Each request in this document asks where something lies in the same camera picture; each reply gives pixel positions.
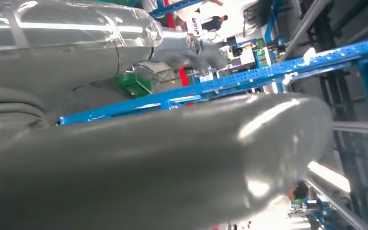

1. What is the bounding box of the blue metal shelf rack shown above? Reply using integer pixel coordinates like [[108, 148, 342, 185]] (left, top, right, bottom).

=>
[[149, 0, 204, 19], [58, 34, 368, 178]]

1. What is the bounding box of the green plastic crate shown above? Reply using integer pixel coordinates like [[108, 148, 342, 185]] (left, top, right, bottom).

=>
[[118, 72, 153, 98]]

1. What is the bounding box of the person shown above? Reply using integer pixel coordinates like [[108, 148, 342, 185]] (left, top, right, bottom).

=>
[[201, 14, 229, 33]]

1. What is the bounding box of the bright strip light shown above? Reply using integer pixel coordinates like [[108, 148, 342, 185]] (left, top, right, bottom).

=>
[[308, 161, 351, 193]]

